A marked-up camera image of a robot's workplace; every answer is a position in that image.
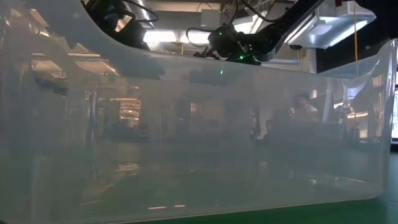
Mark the clear plastic bin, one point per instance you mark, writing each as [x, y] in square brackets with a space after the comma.
[186, 140]

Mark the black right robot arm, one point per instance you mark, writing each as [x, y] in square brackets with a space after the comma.
[286, 28]

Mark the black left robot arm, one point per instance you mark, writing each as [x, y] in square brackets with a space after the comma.
[99, 12]

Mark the grey ceiling box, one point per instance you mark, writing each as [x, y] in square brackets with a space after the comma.
[211, 17]

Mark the person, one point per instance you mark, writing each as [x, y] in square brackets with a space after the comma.
[301, 105]

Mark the green table mat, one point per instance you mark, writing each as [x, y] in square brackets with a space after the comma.
[342, 214]

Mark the ceiling dome camera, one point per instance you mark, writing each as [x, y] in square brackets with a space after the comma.
[295, 47]

